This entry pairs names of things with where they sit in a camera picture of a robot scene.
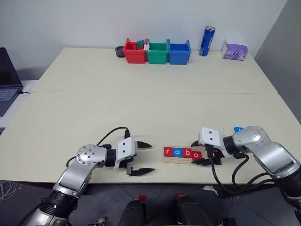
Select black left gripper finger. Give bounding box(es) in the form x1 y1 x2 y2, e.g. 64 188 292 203
137 140 153 150
130 167 156 178

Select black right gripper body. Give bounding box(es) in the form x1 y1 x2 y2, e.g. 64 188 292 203
199 144 223 166

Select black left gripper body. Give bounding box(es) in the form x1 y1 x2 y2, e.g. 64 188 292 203
122 140 142 176

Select wooden letter tray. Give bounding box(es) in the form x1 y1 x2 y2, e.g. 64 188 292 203
161 145 210 164

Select dark rounded shape red tab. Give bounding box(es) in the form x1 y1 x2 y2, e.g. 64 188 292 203
172 193 213 226

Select blue plastic bin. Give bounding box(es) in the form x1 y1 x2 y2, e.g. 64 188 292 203
167 39 192 65

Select green plastic bin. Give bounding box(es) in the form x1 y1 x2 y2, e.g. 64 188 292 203
144 39 171 65

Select red plastic bin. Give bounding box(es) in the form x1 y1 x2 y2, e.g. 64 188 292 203
122 38 148 65

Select purple tissue box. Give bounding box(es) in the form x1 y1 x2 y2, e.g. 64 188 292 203
222 37 249 62

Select blue drink can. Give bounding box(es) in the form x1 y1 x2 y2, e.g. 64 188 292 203
198 25 216 57

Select dark laptop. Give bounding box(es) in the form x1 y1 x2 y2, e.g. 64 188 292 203
0 47 24 118

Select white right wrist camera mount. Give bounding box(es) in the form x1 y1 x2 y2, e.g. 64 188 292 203
198 127 236 159

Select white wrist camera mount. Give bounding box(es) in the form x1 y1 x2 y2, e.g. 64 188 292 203
198 127 236 159
113 137 138 170

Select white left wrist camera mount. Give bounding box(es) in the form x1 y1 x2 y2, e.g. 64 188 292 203
113 137 138 170

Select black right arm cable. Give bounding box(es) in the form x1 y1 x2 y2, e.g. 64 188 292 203
210 150 283 194

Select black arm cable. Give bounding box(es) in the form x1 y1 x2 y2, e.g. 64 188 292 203
66 127 131 168
210 150 283 194

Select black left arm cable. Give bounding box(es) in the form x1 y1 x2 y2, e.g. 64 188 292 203
66 127 131 168

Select white floor cables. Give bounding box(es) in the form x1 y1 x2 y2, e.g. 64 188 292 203
0 180 23 201

